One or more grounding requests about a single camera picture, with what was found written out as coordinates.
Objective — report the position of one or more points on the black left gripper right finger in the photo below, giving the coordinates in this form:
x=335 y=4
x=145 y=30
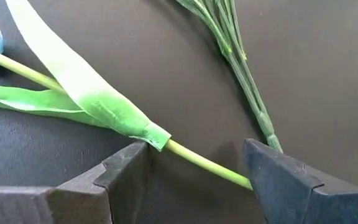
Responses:
x=306 y=199

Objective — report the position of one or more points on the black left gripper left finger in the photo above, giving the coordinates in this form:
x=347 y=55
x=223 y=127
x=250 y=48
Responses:
x=73 y=202

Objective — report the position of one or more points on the black table mat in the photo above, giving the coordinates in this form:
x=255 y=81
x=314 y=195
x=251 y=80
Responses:
x=322 y=77

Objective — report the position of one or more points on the white artificial tulip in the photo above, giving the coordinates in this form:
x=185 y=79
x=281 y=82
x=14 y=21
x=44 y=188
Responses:
x=104 y=105

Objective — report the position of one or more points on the dark purple flower bunch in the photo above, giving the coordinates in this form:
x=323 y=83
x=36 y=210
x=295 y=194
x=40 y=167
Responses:
x=228 y=37

